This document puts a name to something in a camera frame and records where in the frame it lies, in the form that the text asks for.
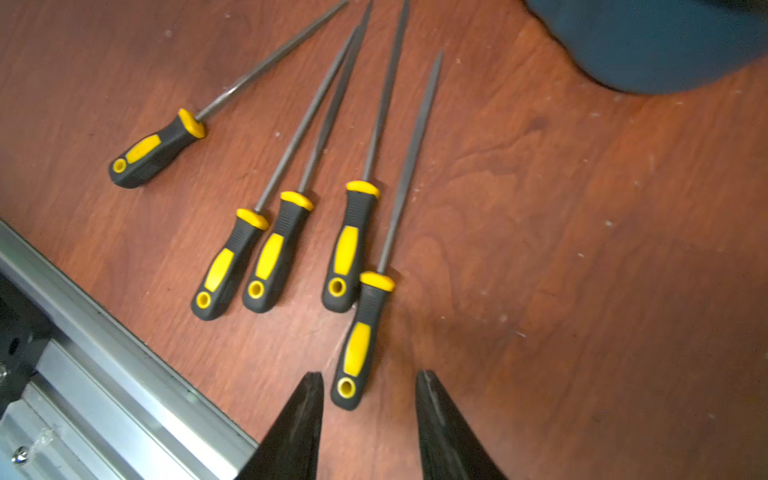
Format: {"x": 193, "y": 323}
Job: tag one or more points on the teal plastic storage bin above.
{"x": 656, "y": 47}

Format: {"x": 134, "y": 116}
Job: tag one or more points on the file tool two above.
{"x": 224, "y": 274}

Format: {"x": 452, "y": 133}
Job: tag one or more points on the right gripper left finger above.
{"x": 290, "y": 449}

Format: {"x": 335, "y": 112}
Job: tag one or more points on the file tool four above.
{"x": 342, "y": 282}

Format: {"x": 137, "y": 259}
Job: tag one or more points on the file tool three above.
{"x": 277, "y": 256}

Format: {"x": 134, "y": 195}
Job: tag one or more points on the file tool five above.
{"x": 357, "y": 358}

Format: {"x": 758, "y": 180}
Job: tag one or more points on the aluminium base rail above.
{"x": 83, "y": 398}

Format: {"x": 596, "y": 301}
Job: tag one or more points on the file tool one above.
{"x": 146, "y": 158}

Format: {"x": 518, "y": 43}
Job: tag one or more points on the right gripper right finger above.
{"x": 449, "y": 449}

